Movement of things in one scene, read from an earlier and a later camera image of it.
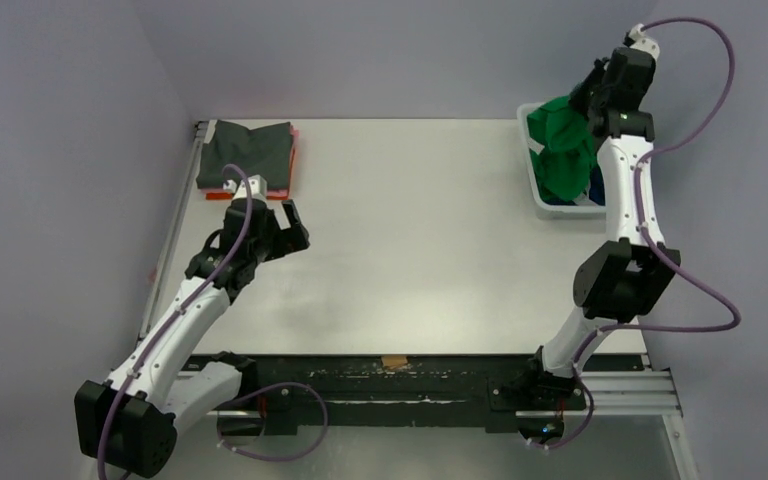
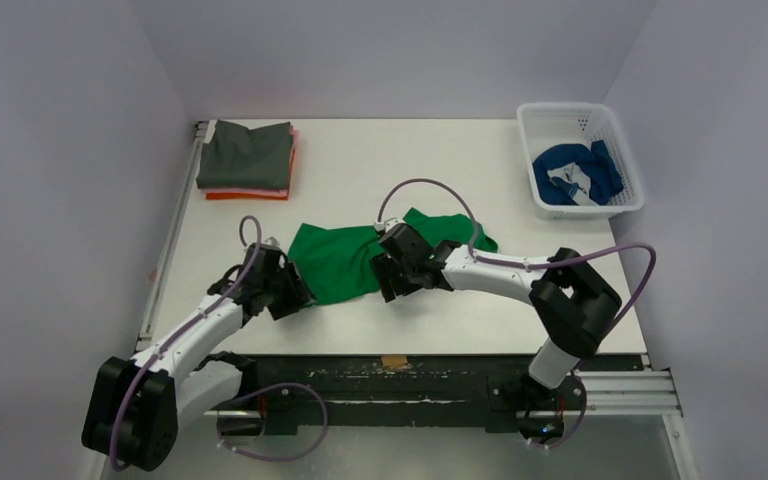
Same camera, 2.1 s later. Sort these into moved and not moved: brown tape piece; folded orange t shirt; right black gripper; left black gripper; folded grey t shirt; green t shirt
Moved: left black gripper; right black gripper; green t shirt
Not moved: brown tape piece; folded grey t shirt; folded orange t shirt
